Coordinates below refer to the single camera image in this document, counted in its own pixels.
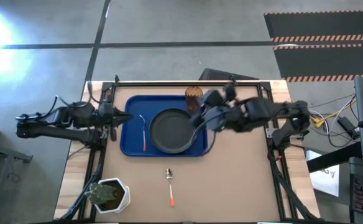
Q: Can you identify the orange-handled metal fork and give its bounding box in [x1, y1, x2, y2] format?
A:
[138, 114, 148, 153]

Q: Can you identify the green cactus plant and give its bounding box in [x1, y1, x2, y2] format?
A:
[85, 182, 118, 207]

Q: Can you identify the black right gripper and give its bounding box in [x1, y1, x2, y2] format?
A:
[191, 84, 248, 133]

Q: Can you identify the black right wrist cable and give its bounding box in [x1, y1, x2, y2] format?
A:
[190, 116, 217, 155]

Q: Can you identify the amber faceted plastic cup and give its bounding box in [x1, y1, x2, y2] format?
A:
[184, 86, 204, 114]

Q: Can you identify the white paper sheet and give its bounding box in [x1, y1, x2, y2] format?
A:
[305, 150, 341, 198]

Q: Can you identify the black aluminium table frame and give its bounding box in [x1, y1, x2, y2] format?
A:
[55, 74, 323, 223]

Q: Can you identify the orange-handled metal spoon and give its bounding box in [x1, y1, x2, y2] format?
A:
[165, 167, 176, 208]

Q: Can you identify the black power adapter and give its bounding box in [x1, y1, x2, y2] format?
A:
[337, 116, 361, 141]

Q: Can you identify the black frying pan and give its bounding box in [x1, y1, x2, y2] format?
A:
[148, 108, 197, 155]

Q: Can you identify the white hexagonal planter pot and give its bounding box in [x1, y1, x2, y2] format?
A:
[93, 177, 132, 215]

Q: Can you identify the yellow floor cable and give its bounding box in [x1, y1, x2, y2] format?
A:
[308, 98, 357, 129]

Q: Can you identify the blue plastic tray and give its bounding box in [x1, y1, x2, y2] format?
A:
[119, 94, 209, 158]

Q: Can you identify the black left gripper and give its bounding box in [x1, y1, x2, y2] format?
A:
[98, 94, 135, 141]

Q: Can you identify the black flat panel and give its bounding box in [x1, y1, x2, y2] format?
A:
[198, 67, 260, 82]

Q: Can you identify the black hazard-striped floor mat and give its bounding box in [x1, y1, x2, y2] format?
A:
[263, 10, 363, 43]
[272, 43, 363, 83]

